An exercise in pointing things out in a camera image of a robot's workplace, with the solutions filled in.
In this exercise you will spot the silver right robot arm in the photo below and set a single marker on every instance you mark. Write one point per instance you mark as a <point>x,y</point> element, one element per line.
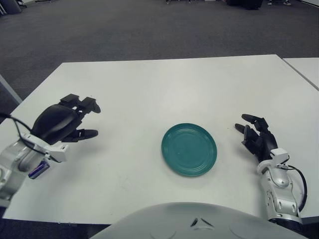
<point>279,179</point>

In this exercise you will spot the black background seat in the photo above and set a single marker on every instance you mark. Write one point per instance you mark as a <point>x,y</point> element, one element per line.
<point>245,3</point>

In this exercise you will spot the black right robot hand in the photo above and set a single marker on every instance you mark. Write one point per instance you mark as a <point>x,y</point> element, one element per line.
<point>266,143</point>

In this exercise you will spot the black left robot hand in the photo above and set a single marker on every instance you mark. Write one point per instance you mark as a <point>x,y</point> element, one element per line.
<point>54,122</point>

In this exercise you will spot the grey robot torso shell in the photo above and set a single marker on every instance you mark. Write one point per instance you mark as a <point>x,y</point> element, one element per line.
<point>194,224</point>

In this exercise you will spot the blue gum pack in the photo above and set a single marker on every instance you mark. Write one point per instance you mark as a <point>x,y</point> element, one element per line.
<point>37,171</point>

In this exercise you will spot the adjacent white table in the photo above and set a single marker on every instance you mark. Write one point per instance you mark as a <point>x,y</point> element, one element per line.
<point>307,68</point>

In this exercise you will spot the teal round plate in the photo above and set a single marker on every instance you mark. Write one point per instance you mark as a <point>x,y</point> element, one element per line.
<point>189,149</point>

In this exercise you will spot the dark office chair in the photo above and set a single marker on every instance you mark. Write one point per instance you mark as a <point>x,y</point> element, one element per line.
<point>13,5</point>

